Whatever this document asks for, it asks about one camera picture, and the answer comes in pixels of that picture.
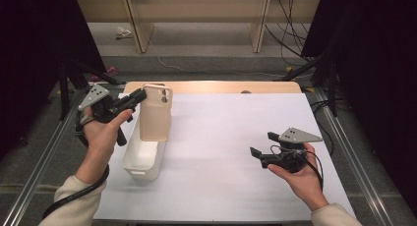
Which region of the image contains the white floor cable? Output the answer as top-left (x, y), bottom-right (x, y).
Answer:
top-left (156, 55), bottom-right (286, 78)

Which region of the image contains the white plastic storage bin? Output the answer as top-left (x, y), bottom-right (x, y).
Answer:
top-left (121, 117), bottom-right (172, 182)

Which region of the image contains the hand-held gripper cable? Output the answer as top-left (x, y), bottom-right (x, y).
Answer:
top-left (41, 109), bottom-right (111, 220)
top-left (269, 144), bottom-right (325, 192)

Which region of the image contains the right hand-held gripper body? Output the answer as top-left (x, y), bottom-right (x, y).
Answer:
top-left (262, 127), bottom-right (324, 174)

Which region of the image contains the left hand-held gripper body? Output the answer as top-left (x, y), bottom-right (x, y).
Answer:
top-left (78, 84), bottom-right (128, 147)

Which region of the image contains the person's right hand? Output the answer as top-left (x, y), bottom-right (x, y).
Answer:
top-left (268, 142), bottom-right (329, 213)

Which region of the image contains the white table sheet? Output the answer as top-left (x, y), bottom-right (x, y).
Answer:
top-left (92, 92), bottom-right (357, 221)

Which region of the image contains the person's left hand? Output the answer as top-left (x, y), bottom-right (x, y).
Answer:
top-left (74, 107), bottom-right (134, 185)

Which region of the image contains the aluminium floor rail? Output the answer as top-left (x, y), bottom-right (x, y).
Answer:
top-left (313, 87), bottom-right (394, 226)
top-left (0, 87), bottom-right (88, 226)

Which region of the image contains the bundle of black cables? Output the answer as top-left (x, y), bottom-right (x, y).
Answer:
top-left (265, 0), bottom-right (316, 67)

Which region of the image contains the right hand-held gripper cable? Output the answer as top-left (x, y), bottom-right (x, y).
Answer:
top-left (269, 144), bottom-right (325, 192)

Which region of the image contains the light wooden shelf unit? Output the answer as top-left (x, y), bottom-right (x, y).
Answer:
top-left (75, 0), bottom-right (322, 54)

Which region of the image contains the black curtain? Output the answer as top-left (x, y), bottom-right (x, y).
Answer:
top-left (0, 0), bottom-right (106, 161)
top-left (301, 0), bottom-right (417, 217)

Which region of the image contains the beige phone case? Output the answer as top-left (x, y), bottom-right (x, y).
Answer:
top-left (139, 84), bottom-right (174, 142)

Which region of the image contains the left hand-held gripper cable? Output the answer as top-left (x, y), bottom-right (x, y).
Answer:
top-left (41, 109), bottom-right (111, 220)

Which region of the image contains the black floor cable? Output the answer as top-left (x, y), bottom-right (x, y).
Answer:
top-left (309, 97), bottom-right (348, 156)

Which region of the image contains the pink object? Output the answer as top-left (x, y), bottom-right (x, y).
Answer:
top-left (90, 66), bottom-right (118, 83)

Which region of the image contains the black metal stand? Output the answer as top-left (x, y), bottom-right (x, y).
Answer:
top-left (281, 53), bottom-right (338, 117)
top-left (58, 58), bottom-right (126, 122)

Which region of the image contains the crumpled white paper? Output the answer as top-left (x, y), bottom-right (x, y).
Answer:
top-left (115, 26), bottom-right (133, 40)

